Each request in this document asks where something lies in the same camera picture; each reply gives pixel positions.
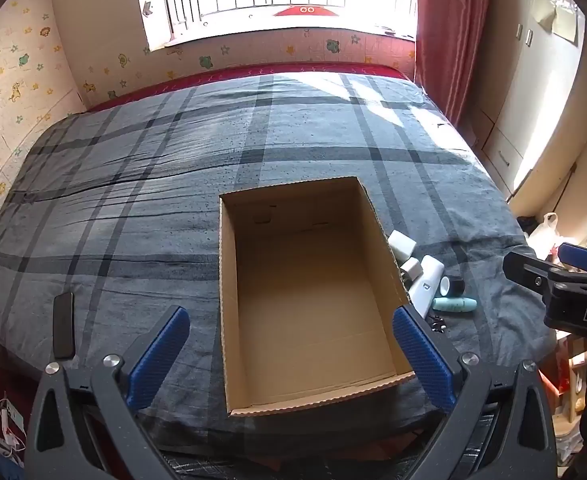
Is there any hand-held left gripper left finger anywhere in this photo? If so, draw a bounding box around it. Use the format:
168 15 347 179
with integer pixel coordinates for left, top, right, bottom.
26 305 191 480

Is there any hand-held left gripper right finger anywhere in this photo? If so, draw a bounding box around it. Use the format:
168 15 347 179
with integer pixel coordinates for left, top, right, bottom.
392 305 558 480

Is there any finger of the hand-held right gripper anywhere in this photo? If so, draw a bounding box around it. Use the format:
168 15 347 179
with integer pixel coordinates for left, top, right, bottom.
503 251 557 293
558 242 587 276

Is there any mint green bottle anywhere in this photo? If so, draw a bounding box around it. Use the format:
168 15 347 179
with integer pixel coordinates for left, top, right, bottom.
432 296 477 313

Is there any white remote control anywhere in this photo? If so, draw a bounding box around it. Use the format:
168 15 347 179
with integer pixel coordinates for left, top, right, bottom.
407 255 445 320

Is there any cardboard box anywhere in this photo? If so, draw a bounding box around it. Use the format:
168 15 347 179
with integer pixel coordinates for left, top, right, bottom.
218 176 417 417

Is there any white plastic bag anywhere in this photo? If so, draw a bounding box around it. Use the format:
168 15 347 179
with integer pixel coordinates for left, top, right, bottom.
528 212 561 261

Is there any black smartphone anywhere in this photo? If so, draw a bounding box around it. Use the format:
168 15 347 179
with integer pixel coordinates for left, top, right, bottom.
53 291 76 360

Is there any cream wardrobe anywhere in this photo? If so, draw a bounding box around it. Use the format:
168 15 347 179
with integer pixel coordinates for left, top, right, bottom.
473 0 587 196

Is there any grey plaid blanket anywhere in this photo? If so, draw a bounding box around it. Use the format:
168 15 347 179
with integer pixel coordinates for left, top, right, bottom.
0 71 557 466

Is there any red curtain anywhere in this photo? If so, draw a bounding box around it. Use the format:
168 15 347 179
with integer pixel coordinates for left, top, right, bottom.
416 0 494 126

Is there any paper sheet on wardrobe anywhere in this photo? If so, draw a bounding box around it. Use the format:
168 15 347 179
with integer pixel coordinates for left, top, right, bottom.
533 0 581 43

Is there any red bed sheet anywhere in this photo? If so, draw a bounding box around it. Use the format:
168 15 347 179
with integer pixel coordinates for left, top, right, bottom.
86 61 415 112

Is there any red windowsill mat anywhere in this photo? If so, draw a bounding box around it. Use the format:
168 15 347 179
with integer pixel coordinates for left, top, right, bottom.
272 5 345 18

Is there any white charging cable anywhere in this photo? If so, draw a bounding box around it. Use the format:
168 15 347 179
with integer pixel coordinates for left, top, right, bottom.
0 395 26 461

